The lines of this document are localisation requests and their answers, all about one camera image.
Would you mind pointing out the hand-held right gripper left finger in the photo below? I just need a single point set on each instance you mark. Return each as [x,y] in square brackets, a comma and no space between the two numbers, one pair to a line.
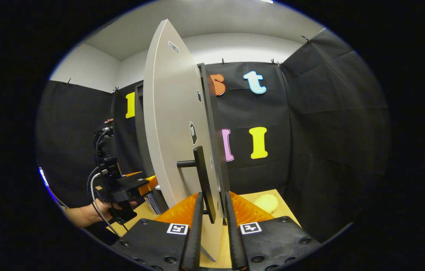
[193,241]

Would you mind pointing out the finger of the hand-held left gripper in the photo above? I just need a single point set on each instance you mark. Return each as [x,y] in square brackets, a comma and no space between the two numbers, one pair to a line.
[147,185]
[133,174]

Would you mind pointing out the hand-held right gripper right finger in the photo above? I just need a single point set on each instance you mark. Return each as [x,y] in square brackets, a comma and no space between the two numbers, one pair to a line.
[235,244]

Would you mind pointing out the dark grey cabinet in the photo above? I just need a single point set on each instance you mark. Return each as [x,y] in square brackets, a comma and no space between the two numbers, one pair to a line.
[140,131]

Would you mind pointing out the beige cabinet door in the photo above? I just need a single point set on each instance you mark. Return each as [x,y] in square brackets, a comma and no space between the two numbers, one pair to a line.
[174,113]

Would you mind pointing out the blue-grey book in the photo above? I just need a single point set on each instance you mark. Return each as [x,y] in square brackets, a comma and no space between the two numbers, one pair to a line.
[154,203]

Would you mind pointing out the yellow pumpkin-shaped toy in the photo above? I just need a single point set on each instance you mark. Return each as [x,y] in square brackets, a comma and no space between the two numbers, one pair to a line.
[267,203]

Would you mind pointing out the black backdrop cloth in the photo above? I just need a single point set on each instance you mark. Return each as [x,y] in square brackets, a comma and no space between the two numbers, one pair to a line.
[329,131]

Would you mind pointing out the ceiling light panel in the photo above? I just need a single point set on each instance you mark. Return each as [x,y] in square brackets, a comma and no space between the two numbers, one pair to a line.
[267,1]

